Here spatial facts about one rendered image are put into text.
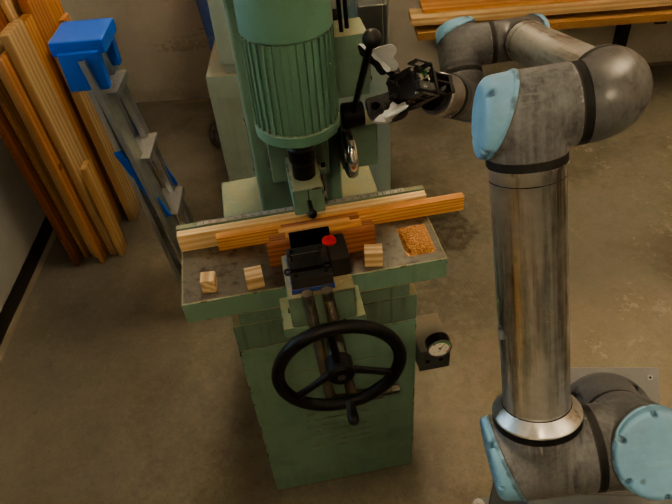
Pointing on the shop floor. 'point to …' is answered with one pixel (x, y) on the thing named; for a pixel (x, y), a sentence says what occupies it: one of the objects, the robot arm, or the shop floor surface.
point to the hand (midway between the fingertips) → (362, 83)
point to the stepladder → (122, 123)
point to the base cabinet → (296, 370)
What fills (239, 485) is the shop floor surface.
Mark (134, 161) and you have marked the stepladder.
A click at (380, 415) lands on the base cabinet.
